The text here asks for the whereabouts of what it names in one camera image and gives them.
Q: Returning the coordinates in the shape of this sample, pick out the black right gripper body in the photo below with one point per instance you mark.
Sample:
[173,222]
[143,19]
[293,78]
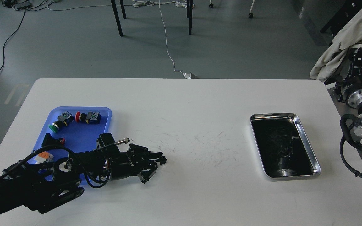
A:
[349,91]

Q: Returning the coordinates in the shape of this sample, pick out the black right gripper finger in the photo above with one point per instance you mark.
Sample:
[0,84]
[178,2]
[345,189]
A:
[355,68]

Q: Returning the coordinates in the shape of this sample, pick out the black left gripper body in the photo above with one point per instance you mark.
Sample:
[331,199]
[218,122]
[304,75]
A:
[125,164]

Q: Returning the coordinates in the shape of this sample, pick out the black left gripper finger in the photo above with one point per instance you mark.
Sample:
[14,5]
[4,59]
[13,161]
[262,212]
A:
[139,154]
[146,173]

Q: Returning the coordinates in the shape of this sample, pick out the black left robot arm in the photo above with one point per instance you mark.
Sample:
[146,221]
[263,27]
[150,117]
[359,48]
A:
[51,176]

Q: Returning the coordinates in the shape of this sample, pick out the white chair with beige cloth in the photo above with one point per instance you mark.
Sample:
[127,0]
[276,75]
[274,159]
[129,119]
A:
[331,59]

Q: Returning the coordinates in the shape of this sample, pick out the blue plastic tray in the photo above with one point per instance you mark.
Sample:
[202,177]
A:
[79,137]

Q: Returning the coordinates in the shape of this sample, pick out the black square push button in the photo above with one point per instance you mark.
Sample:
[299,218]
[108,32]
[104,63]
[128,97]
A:
[50,140]

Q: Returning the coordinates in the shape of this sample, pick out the white power adapter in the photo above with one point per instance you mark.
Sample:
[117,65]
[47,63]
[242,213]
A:
[189,76]

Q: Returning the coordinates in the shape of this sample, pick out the silver metal tray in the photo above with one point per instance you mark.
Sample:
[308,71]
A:
[283,146]

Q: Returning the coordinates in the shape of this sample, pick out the black table leg left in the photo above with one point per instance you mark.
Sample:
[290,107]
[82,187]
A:
[116,15]

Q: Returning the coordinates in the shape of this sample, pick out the black table leg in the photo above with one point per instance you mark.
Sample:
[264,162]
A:
[116,15]
[189,15]

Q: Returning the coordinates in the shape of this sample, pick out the black table leg right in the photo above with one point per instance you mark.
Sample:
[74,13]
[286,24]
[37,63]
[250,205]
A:
[189,15]

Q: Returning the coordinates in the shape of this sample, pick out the red push button switch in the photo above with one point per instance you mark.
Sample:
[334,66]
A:
[91,117]

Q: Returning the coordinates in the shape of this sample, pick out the green push button switch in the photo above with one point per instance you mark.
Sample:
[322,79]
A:
[63,120]

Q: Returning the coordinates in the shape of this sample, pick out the yellow push button switch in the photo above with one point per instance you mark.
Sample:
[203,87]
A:
[44,157]

